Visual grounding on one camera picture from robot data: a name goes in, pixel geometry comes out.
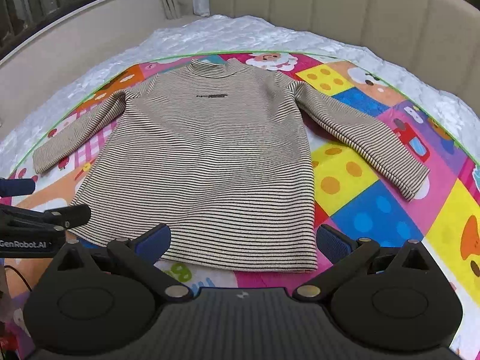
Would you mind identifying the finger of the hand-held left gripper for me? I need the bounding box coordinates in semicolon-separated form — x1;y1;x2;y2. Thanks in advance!
0;178;37;199
0;204;92;230

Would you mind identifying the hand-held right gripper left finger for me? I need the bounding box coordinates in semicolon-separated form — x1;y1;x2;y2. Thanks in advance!
49;223;194;304

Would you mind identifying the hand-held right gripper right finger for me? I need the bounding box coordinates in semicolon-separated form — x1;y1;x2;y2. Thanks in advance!
292;224;437;303

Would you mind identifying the beige black striped sweater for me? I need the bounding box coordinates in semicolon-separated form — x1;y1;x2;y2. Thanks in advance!
33;59;431;274

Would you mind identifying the colourful cartoon play mat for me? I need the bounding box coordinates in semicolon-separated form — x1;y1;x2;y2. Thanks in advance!
0;50;480;360

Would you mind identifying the white quilted mattress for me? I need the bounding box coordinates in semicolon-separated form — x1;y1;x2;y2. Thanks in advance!
0;14;480;181

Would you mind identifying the beige padded headboard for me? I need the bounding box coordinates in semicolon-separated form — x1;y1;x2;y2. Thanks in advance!
208;0;480;102

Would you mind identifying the thin black cable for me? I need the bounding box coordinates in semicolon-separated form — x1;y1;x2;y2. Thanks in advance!
3;265;34;294

